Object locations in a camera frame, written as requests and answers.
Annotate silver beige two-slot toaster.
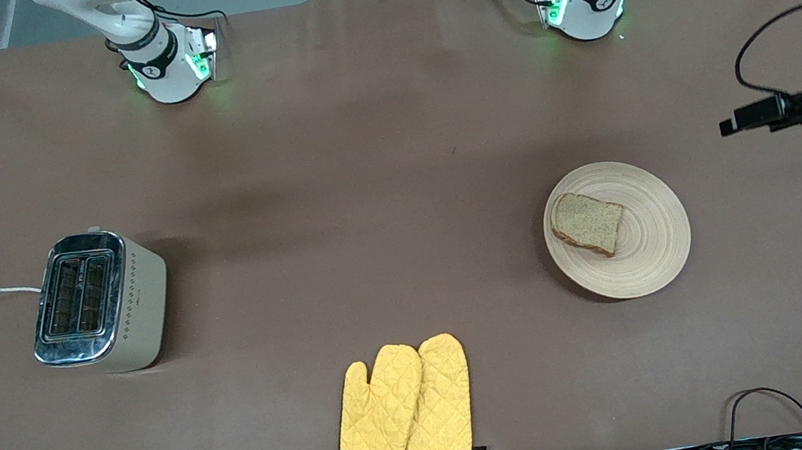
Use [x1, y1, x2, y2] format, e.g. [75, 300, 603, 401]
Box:
[19, 218, 180, 384]

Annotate black looped cable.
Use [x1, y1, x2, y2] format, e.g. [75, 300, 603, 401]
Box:
[721, 382, 802, 446]

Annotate round ribbed wooden plate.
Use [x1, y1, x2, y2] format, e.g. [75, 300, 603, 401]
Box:
[535, 152, 699, 310]

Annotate yellow quilted oven mitt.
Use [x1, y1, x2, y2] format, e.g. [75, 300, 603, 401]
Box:
[389, 329, 488, 450]
[324, 340, 435, 450]

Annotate large table cover sheet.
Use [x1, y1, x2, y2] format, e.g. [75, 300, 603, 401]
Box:
[0, 0, 802, 450]

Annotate black right arm base cable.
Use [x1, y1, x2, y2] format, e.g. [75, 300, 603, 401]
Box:
[118, 0, 232, 36]

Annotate brown bread slice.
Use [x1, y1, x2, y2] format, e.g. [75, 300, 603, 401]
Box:
[548, 186, 631, 266]

